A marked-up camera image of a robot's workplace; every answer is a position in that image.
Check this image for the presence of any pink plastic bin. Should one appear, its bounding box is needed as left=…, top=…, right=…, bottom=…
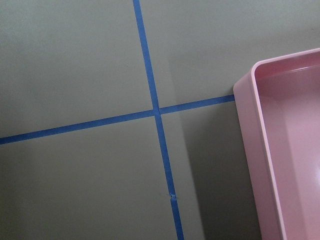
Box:
left=233, top=48, right=320, bottom=240

